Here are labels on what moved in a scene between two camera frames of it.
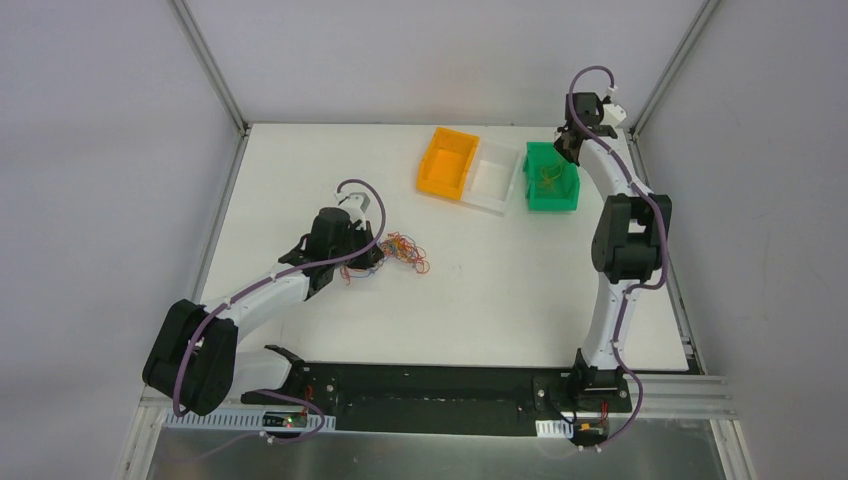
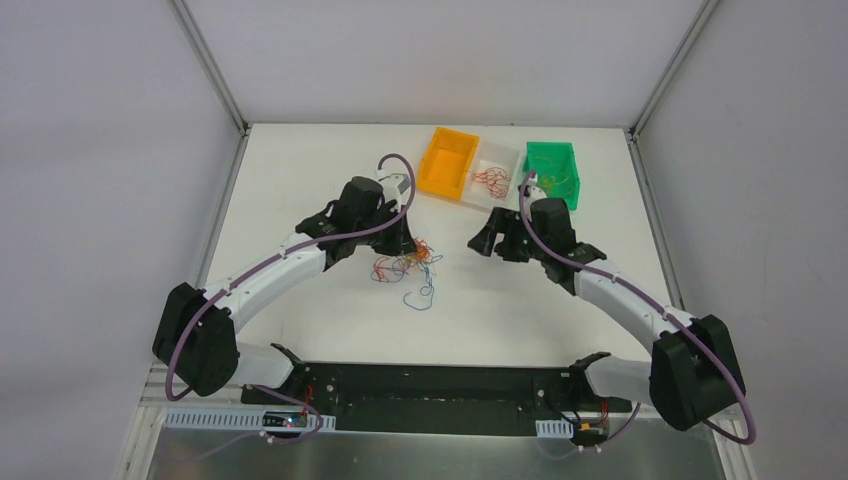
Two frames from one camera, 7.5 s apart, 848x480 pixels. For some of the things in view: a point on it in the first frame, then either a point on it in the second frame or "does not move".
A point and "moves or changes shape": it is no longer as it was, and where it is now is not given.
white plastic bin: x=490 y=176 does not move
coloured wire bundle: x=395 y=245 moves or changes shape
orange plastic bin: x=446 y=163 does not move
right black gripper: x=569 y=142 -> x=502 y=234
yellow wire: x=549 y=173 moves or changes shape
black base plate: x=439 y=397 does not move
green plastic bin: x=551 y=181 does not move
